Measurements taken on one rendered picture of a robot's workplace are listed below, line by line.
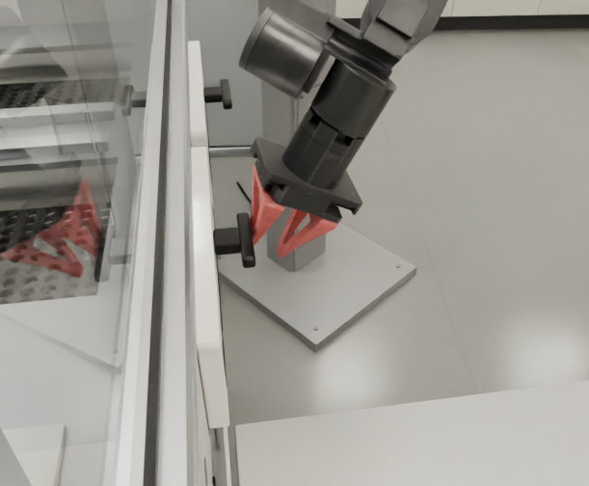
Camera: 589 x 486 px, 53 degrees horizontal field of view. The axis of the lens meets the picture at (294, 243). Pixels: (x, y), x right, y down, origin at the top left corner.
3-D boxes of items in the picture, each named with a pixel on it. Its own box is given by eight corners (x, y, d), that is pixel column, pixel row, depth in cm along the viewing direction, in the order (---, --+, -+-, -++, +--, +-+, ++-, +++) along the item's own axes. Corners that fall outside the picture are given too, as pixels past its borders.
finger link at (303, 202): (229, 221, 61) (270, 146, 57) (290, 239, 64) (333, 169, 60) (238, 263, 56) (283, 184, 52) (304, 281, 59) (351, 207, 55)
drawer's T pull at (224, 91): (228, 86, 84) (227, 77, 83) (232, 111, 78) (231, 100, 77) (202, 88, 83) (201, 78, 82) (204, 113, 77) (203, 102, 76)
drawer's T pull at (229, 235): (249, 220, 59) (248, 209, 58) (255, 270, 54) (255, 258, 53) (212, 224, 59) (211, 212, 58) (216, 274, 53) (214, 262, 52)
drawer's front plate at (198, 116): (205, 106, 96) (199, 39, 89) (213, 210, 74) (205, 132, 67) (195, 107, 96) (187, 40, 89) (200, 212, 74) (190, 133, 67)
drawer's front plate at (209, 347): (214, 223, 72) (205, 143, 65) (229, 430, 50) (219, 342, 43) (200, 224, 72) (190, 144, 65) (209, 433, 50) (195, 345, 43)
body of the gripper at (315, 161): (247, 151, 56) (281, 83, 53) (336, 183, 61) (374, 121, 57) (256, 189, 51) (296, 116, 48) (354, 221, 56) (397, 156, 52)
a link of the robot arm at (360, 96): (402, 84, 47) (404, 70, 52) (327, 40, 47) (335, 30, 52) (358, 155, 51) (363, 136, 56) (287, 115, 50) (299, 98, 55)
